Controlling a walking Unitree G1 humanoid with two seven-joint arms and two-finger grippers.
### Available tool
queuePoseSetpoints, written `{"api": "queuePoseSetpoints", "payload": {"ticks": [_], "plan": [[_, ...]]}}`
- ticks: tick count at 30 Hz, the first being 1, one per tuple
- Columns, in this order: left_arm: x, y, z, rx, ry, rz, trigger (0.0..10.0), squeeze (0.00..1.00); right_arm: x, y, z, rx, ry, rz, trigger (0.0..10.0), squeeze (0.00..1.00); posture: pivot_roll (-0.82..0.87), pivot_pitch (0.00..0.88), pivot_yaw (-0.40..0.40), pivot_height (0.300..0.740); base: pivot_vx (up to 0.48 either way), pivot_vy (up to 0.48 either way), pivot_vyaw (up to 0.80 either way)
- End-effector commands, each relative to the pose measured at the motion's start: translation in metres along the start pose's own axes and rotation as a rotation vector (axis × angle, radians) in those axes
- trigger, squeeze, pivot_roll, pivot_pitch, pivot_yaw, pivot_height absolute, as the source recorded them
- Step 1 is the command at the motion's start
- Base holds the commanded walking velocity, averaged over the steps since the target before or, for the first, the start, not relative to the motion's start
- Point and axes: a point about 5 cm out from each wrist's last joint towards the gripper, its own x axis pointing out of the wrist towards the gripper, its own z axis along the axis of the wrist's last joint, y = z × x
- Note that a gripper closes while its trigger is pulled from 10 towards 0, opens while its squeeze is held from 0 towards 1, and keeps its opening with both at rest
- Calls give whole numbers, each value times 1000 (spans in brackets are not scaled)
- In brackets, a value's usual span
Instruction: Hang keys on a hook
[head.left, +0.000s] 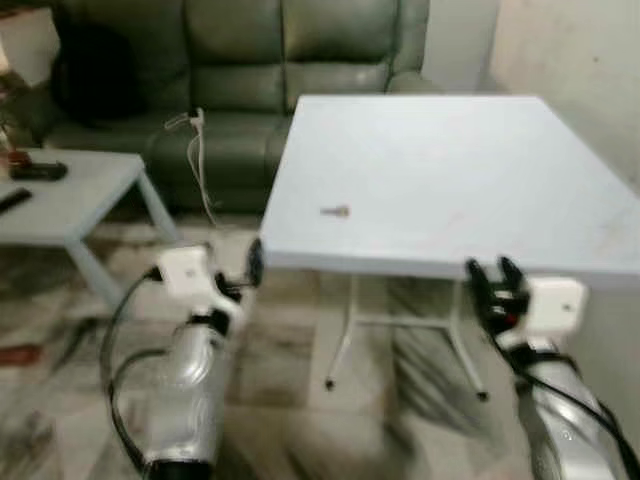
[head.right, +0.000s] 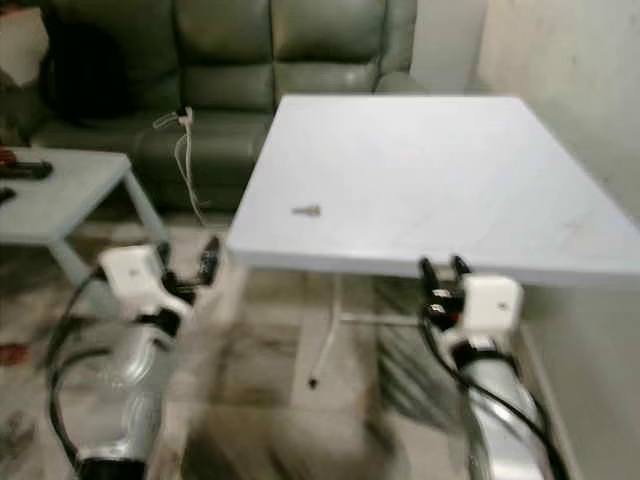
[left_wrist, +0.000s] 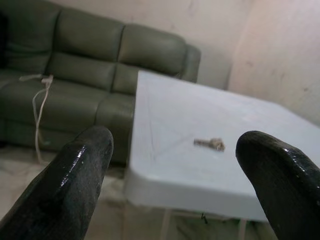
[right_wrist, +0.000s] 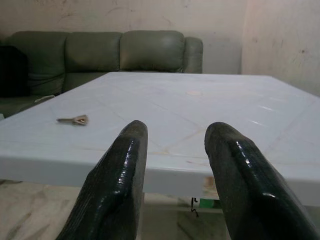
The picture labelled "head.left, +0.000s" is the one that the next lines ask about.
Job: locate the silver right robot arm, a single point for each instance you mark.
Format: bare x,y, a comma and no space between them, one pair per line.
565,420

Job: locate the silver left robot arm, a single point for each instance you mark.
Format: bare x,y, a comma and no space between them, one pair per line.
190,390

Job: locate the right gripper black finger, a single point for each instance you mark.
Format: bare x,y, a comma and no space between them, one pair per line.
479,284
512,276

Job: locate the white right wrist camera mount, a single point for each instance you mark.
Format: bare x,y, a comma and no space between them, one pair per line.
555,305

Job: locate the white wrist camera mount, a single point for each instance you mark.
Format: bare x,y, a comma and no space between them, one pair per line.
555,305
188,272

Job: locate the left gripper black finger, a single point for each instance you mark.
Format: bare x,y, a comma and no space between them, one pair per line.
255,264
209,246

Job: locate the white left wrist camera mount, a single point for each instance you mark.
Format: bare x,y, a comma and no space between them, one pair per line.
188,272

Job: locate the red brown floor object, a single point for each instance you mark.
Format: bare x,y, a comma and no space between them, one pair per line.
20,354

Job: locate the black bag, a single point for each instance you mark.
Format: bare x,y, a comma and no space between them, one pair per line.
95,75

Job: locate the flat black device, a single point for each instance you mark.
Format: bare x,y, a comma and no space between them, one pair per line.
13,200

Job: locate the small red object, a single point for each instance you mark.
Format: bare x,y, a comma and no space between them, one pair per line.
17,157

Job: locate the green leather sofa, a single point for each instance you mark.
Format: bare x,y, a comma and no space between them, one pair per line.
330,45

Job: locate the large white table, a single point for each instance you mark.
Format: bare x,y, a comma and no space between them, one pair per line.
450,170

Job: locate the small white side table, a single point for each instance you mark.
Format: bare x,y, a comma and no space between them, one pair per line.
70,205

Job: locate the black remote control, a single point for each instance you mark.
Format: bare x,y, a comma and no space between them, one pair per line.
38,171

